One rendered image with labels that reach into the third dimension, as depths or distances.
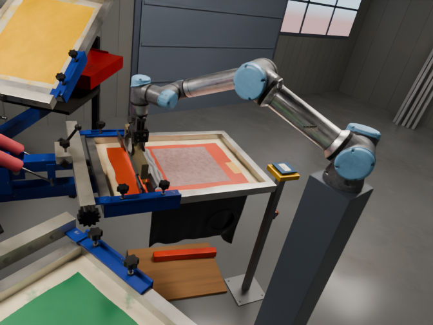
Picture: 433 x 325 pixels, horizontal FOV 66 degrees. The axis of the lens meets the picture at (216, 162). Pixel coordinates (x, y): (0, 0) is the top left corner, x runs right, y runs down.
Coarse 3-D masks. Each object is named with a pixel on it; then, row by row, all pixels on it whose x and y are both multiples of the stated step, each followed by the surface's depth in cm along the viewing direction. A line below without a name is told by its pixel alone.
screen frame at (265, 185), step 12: (156, 132) 184; (168, 132) 187; (180, 132) 189; (192, 132) 192; (204, 132) 195; (216, 132) 198; (228, 144) 191; (96, 156) 152; (240, 156) 180; (96, 168) 144; (252, 168) 170; (96, 180) 137; (264, 180) 161; (108, 192) 131; (180, 192) 140; (192, 192) 141; (204, 192) 143; (216, 192) 145; (228, 192) 148; (240, 192) 151; (252, 192) 154; (264, 192) 158
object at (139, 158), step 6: (126, 126) 160; (132, 144) 148; (138, 144) 147; (132, 150) 149; (138, 150) 143; (132, 156) 150; (138, 156) 140; (144, 156) 141; (138, 162) 140; (144, 162) 137; (138, 168) 141; (144, 168) 137; (144, 174) 138
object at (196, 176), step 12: (132, 168) 155; (168, 168) 161; (180, 168) 163; (192, 168) 165; (204, 168) 167; (216, 168) 169; (228, 168) 171; (120, 180) 146; (132, 180) 147; (168, 180) 152; (180, 180) 154; (192, 180) 156; (204, 180) 158; (216, 180) 160; (228, 180) 162; (240, 180) 164; (132, 192) 140
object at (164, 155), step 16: (176, 144) 183; (192, 144) 187; (208, 144) 190; (112, 160) 158; (128, 160) 161; (160, 160) 166; (176, 160) 169; (192, 160) 172; (208, 160) 175; (224, 160) 178
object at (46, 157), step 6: (24, 156) 133; (30, 156) 134; (36, 156) 135; (42, 156) 136; (48, 156) 136; (54, 156) 137; (24, 162) 130; (30, 162) 131; (36, 162) 132; (42, 162) 133; (48, 162) 134; (54, 162) 135; (30, 168) 132; (36, 168) 133; (42, 168) 134; (60, 168) 138; (66, 168) 139
